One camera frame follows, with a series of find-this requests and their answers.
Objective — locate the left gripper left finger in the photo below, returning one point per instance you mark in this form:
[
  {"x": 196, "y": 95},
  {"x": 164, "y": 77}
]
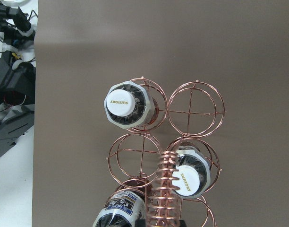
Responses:
[{"x": 140, "y": 223}]

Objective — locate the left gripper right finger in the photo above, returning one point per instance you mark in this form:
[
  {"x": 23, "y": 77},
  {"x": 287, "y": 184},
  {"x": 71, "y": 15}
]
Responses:
[{"x": 182, "y": 223}]

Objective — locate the copper wire bottle basket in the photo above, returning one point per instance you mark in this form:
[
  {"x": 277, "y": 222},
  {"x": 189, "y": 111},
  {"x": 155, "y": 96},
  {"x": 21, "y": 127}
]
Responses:
[{"x": 192, "y": 112}]

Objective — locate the tea bottle taken to tray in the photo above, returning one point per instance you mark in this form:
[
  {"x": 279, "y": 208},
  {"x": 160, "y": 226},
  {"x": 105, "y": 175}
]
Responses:
[{"x": 129, "y": 105}]

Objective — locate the tea bottle near left gripper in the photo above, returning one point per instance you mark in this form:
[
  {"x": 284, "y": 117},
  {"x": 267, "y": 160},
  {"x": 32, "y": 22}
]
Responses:
[{"x": 125, "y": 206}]

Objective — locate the tea bottle middle basket slot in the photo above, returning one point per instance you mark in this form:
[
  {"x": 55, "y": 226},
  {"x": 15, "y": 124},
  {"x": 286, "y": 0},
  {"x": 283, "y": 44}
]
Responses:
[{"x": 193, "y": 172}]

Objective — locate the black gripper parts pile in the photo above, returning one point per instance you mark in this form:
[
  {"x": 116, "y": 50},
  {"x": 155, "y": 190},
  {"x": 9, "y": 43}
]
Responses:
[{"x": 18, "y": 21}]

